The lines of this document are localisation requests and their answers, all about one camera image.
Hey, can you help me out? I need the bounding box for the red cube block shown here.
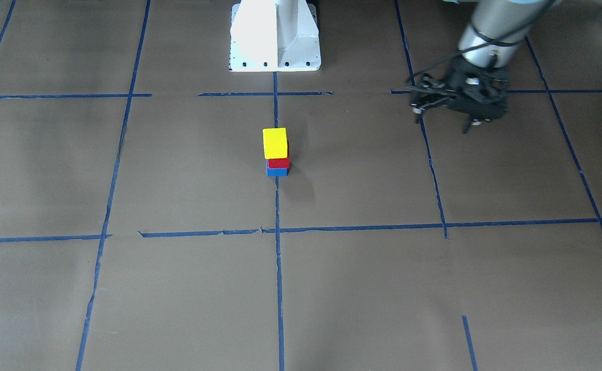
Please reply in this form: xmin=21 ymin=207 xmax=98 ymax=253
xmin=266 ymin=141 xmax=291 ymax=170

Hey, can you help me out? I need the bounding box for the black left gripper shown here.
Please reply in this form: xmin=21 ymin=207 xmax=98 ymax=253
xmin=410 ymin=56 xmax=510 ymax=134

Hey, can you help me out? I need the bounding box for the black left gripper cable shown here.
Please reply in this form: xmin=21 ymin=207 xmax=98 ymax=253
xmin=405 ymin=31 xmax=518 ymax=89

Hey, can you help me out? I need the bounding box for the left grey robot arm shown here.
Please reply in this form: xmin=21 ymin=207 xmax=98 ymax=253
xmin=406 ymin=1 xmax=557 ymax=133

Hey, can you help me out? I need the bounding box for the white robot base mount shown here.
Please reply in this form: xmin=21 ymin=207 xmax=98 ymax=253
xmin=229 ymin=1 xmax=322 ymax=73

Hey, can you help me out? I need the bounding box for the yellow cube block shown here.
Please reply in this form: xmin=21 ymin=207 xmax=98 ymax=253
xmin=262 ymin=127 xmax=288 ymax=160

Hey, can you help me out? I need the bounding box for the blue cube block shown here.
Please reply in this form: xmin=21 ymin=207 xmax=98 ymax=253
xmin=266 ymin=167 xmax=290 ymax=177

